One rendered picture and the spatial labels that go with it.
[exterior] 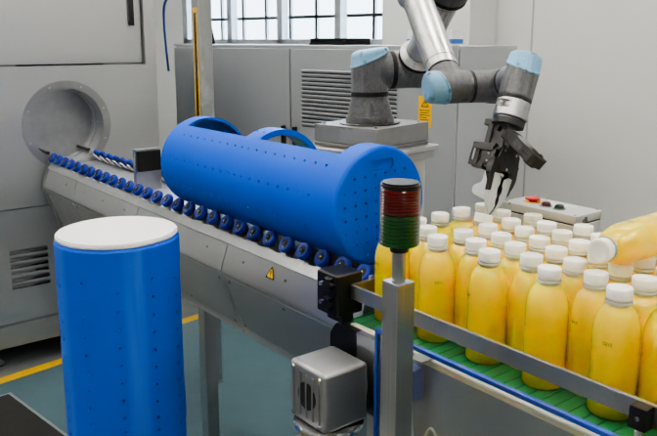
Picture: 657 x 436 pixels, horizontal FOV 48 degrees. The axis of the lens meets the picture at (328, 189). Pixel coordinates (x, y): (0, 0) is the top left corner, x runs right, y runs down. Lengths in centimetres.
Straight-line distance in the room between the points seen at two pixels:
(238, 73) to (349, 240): 280
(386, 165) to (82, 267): 72
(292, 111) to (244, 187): 215
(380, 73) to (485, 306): 109
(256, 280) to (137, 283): 39
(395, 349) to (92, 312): 78
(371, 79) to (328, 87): 161
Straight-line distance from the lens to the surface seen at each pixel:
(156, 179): 282
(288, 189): 177
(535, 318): 128
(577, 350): 129
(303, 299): 181
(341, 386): 145
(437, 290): 143
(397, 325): 118
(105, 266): 168
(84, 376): 181
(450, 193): 344
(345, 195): 165
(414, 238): 114
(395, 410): 124
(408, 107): 353
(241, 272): 203
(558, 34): 454
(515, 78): 166
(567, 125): 453
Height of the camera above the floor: 147
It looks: 11 degrees down
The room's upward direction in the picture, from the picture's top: straight up
